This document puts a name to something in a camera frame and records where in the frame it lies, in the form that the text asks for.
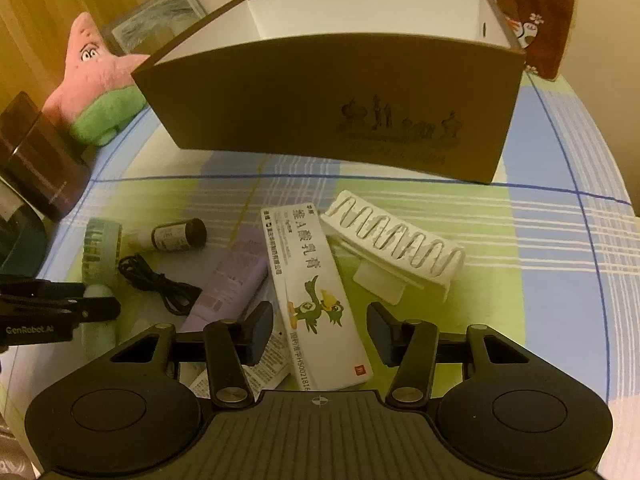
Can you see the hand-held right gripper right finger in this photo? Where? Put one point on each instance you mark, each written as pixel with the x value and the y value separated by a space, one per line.
pixel 378 332

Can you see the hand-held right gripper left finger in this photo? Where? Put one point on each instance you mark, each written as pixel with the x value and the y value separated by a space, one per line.
pixel 261 332

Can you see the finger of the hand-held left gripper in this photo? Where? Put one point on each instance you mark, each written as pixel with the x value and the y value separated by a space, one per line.
pixel 45 291
pixel 90 309

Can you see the green handheld fan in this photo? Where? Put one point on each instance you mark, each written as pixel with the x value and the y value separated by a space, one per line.
pixel 100 245

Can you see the purple tube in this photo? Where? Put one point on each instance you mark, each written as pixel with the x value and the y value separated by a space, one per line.
pixel 230 270

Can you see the white ointment carton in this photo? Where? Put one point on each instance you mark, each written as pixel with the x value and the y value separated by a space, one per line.
pixel 310 270

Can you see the brown cardboard box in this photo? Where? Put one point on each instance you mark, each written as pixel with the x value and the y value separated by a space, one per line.
pixel 325 110

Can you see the folded paper leaflet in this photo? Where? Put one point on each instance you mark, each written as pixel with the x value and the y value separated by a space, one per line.
pixel 267 372

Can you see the dark green round container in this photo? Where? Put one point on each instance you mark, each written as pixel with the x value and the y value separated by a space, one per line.
pixel 20 245

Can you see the white plastic clip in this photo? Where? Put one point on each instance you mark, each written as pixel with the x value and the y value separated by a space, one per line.
pixel 400 245

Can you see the small dark dropper bottle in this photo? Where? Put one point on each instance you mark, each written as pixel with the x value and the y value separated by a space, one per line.
pixel 170 237

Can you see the dark brown translucent container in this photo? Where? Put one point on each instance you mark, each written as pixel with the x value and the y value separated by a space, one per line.
pixel 45 170

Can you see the checked green blue sheet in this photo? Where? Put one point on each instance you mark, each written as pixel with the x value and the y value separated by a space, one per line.
pixel 525 260

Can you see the pink starfish plush toy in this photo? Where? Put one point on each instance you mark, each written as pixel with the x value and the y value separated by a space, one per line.
pixel 95 80

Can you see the framed picture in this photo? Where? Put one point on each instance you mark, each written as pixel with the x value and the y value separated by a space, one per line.
pixel 160 15

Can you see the dark red printed cloth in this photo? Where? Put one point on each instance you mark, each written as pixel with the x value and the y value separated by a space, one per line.
pixel 550 25

